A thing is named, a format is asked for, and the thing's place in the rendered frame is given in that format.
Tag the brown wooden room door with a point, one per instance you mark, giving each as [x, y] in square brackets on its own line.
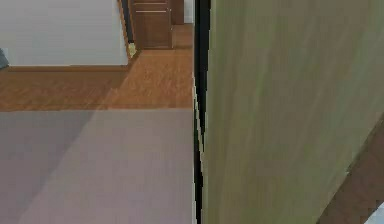
[153, 26]

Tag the olive green room door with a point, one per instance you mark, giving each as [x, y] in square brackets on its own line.
[286, 113]

